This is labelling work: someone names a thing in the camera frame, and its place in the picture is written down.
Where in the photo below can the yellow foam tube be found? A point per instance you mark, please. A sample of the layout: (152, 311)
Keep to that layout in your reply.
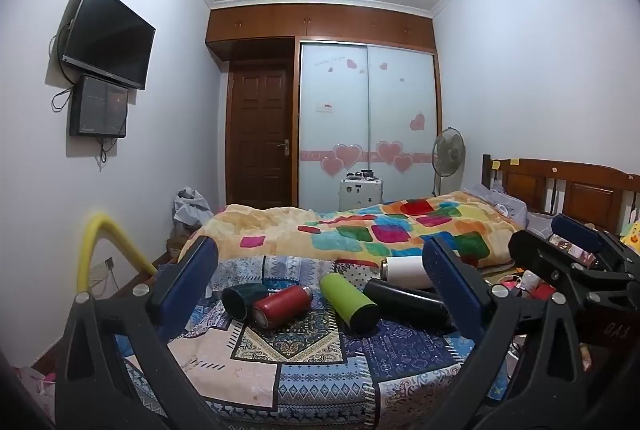
(87, 245)

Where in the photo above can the black thermos cup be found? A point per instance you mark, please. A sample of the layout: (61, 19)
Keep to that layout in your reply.
(405, 302)

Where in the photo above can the colourful patchwork blanket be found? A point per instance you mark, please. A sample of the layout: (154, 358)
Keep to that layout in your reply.
(350, 230)

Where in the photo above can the wall-mounted black television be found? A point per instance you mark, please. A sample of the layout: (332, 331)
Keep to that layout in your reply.
(110, 37)

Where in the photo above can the dark green cup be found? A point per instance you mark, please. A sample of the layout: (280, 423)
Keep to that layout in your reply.
(235, 302)

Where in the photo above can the brown wooden door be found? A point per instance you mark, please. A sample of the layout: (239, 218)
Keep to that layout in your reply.
(257, 134)

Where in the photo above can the white thermos cup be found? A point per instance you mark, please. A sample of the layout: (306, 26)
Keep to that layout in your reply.
(406, 274)

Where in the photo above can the blue patterned bedsheet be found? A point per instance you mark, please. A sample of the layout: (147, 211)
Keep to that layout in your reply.
(320, 360)

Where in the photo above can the grey clothes pile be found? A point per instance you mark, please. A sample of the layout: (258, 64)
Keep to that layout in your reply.
(191, 207)

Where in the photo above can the lime green thermos cup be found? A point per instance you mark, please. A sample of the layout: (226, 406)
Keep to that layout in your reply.
(350, 300)

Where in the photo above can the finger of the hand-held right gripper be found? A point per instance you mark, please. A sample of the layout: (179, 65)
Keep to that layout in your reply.
(540, 251)
(575, 227)

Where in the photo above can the black wall-mounted box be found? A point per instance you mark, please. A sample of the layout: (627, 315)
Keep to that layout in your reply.
(97, 107)

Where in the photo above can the yellow plush toy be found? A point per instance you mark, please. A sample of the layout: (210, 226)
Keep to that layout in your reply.
(632, 235)

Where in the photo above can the grey patterned pillow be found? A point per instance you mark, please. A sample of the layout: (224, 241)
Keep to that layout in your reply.
(500, 205)

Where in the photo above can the wooden wardrobe with glass doors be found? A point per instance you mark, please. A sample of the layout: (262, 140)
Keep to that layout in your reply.
(350, 109)

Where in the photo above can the standing fan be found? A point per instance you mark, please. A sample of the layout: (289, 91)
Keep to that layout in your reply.
(448, 154)

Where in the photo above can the red object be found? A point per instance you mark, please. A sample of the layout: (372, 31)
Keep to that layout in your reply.
(545, 292)

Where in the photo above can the white small appliance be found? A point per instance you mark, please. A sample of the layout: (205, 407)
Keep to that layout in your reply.
(360, 195)

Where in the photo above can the red thermos cup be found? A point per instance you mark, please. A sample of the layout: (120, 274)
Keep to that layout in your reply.
(280, 307)

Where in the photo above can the wooden bed headboard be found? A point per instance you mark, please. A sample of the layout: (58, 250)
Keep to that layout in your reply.
(575, 182)

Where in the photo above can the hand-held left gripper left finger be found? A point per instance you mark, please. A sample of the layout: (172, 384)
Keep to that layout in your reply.
(192, 280)

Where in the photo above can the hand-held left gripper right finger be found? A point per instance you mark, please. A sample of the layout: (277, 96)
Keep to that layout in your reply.
(450, 290)

